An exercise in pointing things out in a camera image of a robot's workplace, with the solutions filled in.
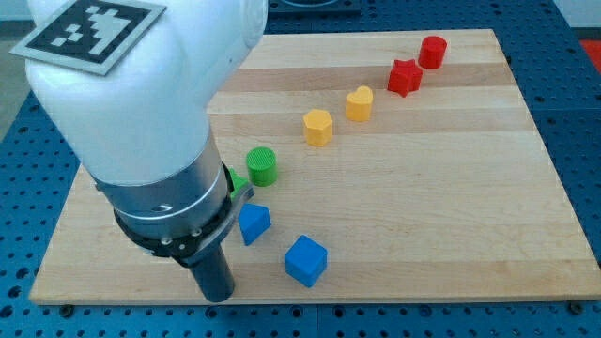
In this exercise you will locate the black white fiducial marker tag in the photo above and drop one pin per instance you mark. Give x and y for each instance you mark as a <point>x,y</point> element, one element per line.
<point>89,35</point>

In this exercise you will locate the blue triangular prism block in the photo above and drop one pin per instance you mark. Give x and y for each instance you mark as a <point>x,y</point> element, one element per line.
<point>254,220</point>

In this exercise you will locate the red cylinder block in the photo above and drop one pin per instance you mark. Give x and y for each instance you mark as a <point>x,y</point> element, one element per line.
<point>432,52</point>

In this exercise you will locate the red star block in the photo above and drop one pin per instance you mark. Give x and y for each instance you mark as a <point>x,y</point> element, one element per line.
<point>405,77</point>

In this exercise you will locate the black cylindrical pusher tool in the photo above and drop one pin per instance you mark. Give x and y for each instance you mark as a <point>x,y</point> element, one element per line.
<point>208,265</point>

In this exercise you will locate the blue cube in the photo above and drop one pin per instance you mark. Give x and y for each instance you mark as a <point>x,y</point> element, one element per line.
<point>306,260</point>

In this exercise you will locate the green star block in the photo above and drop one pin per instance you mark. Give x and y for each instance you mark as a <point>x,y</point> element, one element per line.
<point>237,181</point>

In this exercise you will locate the yellow hexagon block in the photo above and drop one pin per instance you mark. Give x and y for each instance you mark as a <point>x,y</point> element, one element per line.
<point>317,127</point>

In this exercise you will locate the green cylinder block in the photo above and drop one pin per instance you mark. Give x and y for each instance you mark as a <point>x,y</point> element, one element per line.
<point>262,166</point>

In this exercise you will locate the yellow heart block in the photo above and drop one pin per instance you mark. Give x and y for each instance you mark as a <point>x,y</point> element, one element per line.
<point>359,104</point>

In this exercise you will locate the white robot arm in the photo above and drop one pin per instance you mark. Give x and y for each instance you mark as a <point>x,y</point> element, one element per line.
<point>142,130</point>

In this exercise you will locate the wooden board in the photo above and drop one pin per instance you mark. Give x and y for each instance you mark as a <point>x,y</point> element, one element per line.
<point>446,195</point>

